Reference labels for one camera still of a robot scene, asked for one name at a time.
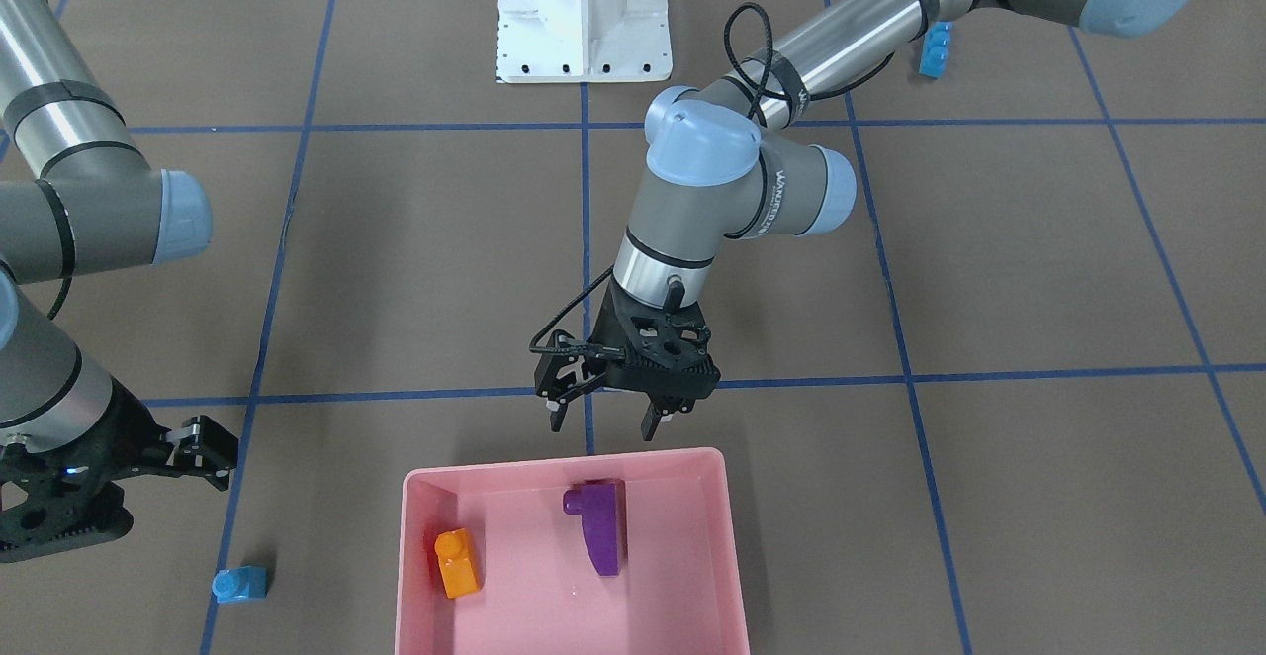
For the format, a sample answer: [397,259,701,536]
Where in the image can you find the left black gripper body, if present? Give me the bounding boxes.
[534,279,722,404]

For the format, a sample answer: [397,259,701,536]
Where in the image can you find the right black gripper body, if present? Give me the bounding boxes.
[1,383,239,564]

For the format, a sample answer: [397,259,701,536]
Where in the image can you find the purple curved toy block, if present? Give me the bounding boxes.
[562,480,627,578]

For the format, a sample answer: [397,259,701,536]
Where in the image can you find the orange toy block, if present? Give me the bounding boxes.
[430,527,484,601]

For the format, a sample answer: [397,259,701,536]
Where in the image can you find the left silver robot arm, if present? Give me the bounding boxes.
[529,0,1190,440]

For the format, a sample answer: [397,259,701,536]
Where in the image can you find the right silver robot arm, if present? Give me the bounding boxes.
[1,0,239,564]

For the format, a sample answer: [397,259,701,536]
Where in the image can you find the pink plastic box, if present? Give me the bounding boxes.
[395,447,751,654]

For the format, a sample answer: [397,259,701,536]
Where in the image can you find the small blue toy block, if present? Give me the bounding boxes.
[210,565,270,606]

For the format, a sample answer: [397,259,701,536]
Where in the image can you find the long blue toy block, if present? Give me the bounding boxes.
[918,22,955,79]

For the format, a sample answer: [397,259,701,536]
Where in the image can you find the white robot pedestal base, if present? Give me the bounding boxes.
[495,0,674,84]

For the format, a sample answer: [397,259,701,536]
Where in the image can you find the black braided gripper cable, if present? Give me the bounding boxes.
[528,3,898,355]

